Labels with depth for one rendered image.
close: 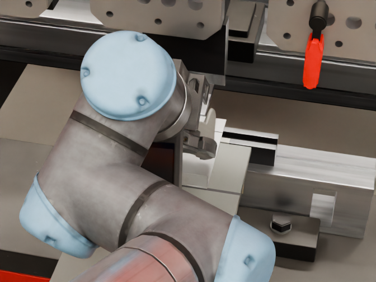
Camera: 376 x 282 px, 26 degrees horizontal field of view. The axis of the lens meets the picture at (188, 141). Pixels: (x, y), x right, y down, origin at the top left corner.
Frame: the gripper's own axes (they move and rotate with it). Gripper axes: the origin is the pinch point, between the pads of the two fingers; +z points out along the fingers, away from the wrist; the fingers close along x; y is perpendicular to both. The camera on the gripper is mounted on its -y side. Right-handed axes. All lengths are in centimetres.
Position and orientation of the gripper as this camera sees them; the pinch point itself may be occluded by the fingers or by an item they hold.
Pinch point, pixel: (180, 153)
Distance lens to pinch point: 100.7
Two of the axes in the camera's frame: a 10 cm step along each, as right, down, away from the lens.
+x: -9.8, -1.4, 1.6
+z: 1.4, 1.5, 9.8
